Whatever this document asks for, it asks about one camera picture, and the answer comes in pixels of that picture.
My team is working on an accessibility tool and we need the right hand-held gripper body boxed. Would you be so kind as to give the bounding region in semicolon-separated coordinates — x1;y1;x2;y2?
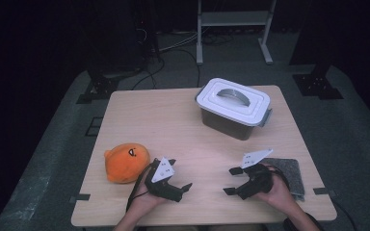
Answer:
236;148;275;200

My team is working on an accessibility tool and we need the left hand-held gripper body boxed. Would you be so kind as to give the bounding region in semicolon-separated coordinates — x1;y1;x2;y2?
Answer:
144;156;185;203

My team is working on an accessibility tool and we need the hand-held gripper cable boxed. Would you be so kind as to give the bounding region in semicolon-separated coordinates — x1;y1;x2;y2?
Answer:
125;163;155;213
269;166;293;192

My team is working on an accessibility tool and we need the right hand-held gripper cable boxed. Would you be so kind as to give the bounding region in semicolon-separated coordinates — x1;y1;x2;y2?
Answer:
269;166;293;192

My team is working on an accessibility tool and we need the left hand-held gripper cable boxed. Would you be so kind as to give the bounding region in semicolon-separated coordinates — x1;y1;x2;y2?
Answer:
125;163;155;213

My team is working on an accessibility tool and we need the grey translucent storage box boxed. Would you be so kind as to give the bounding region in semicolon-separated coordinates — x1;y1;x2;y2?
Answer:
199;107;274;141

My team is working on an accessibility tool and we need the person's right hand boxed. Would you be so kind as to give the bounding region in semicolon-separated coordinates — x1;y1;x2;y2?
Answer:
255;163;295;212

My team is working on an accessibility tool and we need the black stand base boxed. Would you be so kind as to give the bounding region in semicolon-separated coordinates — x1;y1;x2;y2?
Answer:
76;59;120;105
292;62;345;100

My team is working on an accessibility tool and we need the white floor cable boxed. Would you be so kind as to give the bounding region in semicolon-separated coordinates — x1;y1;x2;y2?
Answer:
156;31;200;54

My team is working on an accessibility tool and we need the clear plastic box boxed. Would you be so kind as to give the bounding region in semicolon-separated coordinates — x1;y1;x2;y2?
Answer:
195;77;273;128

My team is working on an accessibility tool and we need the orange plush toy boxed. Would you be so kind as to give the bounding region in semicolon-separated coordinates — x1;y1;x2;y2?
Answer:
104;142;151;185

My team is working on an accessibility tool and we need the person's left hand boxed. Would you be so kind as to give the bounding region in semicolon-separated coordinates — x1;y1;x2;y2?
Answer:
130;174;170;212

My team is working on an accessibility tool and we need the white metal stand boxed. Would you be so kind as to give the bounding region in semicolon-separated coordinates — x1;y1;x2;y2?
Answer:
196;0;278;65

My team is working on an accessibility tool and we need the black floor cable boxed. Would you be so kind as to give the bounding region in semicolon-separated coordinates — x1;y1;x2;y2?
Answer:
131;57;167;90
331;198;357;231
170;47;201;89

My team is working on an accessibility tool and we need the black tape strip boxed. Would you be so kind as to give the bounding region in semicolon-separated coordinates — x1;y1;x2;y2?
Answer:
312;187;337;197
69;192;92;204

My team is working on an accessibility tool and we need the black floor tape frame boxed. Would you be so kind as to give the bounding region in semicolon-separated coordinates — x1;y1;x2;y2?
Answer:
85;116;104;138

